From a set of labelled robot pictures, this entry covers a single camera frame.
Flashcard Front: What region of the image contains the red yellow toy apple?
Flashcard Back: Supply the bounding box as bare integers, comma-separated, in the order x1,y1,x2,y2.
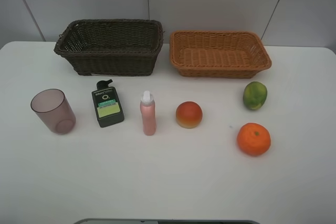
175,101,203,129

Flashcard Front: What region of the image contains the green toy mango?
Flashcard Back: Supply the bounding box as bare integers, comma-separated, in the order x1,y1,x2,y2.
243,81,268,110

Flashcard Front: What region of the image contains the dark brown wicker basket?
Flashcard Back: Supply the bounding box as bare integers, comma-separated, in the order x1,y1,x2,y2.
54,19,164,76

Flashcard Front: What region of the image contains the black lotion pump bottle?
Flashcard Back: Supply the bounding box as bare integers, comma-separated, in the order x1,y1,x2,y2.
91,79,124,128

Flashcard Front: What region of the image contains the orange toy tangerine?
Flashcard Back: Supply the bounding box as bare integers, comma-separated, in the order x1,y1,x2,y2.
236,123,271,156

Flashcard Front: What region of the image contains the translucent pink plastic cup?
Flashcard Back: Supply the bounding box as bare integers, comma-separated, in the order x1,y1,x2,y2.
30,89,76,134

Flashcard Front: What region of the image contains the pink spray bottle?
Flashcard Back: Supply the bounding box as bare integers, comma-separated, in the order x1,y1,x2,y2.
140,91,156,136

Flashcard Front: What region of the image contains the orange wicker basket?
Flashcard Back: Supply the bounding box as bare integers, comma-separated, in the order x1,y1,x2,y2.
170,30,272,79

